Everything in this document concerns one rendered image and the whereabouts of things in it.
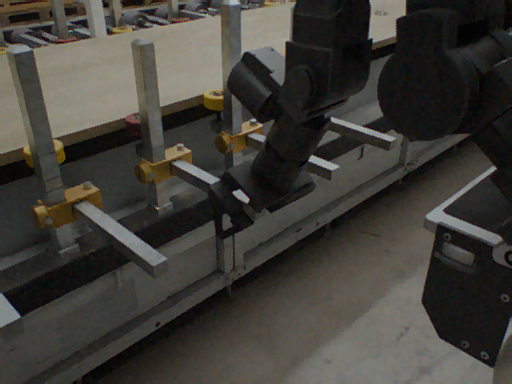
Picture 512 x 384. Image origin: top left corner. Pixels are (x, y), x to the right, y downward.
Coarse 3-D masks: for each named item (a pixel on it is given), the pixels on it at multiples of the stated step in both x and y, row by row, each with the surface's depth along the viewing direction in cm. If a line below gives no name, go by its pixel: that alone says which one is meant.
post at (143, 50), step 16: (144, 48) 104; (144, 64) 106; (144, 80) 107; (144, 96) 109; (144, 112) 112; (160, 112) 113; (144, 128) 114; (160, 128) 115; (144, 144) 117; (160, 144) 116; (160, 160) 118; (160, 192) 122
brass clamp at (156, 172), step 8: (168, 152) 122; (176, 152) 122; (184, 152) 122; (144, 160) 118; (168, 160) 119; (176, 160) 121; (184, 160) 122; (136, 168) 118; (144, 168) 116; (152, 168) 116; (160, 168) 118; (168, 168) 120; (136, 176) 119; (144, 176) 116; (152, 176) 116; (160, 176) 119; (168, 176) 121
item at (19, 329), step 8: (0, 296) 76; (0, 304) 74; (8, 304) 74; (0, 312) 73; (8, 312) 73; (16, 312) 73; (0, 320) 71; (8, 320) 71; (16, 320) 72; (0, 328) 70; (8, 328) 71; (16, 328) 72; (24, 328) 73; (0, 336) 72; (8, 336) 72; (16, 336) 73
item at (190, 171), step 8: (136, 144) 128; (136, 152) 129; (176, 168) 118; (184, 168) 117; (192, 168) 117; (184, 176) 117; (192, 176) 115; (200, 176) 113; (208, 176) 113; (192, 184) 116; (200, 184) 113; (208, 184) 111; (232, 192) 107; (240, 192) 107; (240, 200) 105; (248, 200) 104; (248, 208) 104; (256, 216) 103
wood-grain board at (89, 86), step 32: (384, 0) 272; (128, 32) 206; (160, 32) 207; (192, 32) 207; (256, 32) 207; (288, 32) 207; (384, 32) 207; (0, 64) 166; (64, 64) 166; (96, 64) 166; (128, 64) 166; (160, 64) 167; (192, 64) 167; (0, 96) 139; (64, 96) 139; (96, 96) 139; (128, 96) 139; (160, 96) 139; (192, 96) 139; (0, 128) 119; (64, 128) 120; (96, 128) 121; (0, 160) 108
